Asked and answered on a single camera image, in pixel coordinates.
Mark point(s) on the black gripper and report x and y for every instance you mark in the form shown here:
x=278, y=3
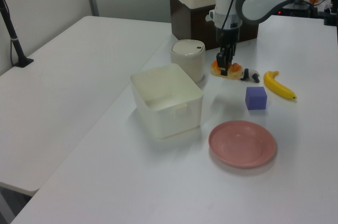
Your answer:
x=228, y=36

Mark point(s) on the orange glazed bread loaf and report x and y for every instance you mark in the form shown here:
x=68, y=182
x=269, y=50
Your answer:
x=235, y=70

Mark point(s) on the pink plate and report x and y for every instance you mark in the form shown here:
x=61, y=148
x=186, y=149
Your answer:
x=241, y=143

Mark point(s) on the small panda toy figure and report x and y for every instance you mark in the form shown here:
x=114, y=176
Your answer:
x=251, y=72

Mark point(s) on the white lidded trash bin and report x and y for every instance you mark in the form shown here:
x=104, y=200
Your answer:
x=187, y=60

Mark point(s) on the purple cube block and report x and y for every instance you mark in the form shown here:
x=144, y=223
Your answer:
x=255, y=98

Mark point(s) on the yellow banana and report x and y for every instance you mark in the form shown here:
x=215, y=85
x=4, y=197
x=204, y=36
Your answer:
x=274, y=85

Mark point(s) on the cream and brown appliance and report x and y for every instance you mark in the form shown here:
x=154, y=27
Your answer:
x=190, y=15

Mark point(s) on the black electronics box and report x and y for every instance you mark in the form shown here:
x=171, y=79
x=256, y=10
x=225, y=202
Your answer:
x=295, y=11

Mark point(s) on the cream plastic storage box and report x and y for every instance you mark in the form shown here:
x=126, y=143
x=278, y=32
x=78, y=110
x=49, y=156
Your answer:
x=161, y=107

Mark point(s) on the black clamp stand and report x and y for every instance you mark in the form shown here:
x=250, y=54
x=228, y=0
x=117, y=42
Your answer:
x=330, y=18

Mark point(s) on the black pole camera stand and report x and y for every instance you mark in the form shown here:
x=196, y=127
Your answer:
x=16, y=44

